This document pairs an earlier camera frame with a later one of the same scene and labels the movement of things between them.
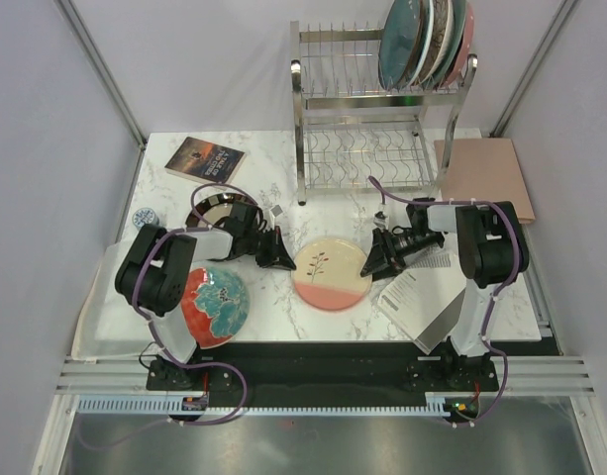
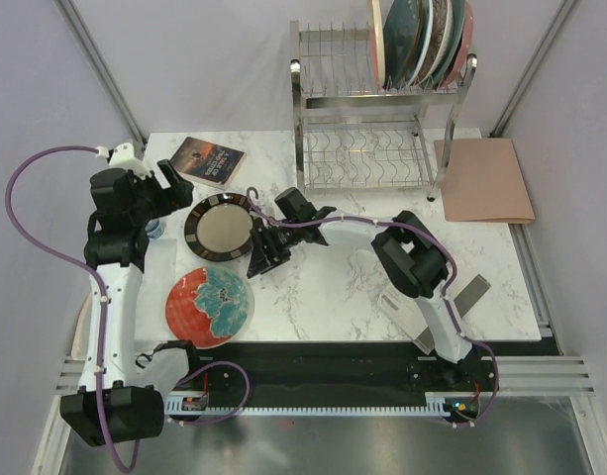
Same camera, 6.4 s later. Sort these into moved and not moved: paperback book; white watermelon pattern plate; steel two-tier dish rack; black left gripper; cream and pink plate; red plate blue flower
Moved: black left gripper; cream and pink plate
Not moved: red plate blue flower; white watermelon pattern plate; steel two-tier dish rack; paperback book
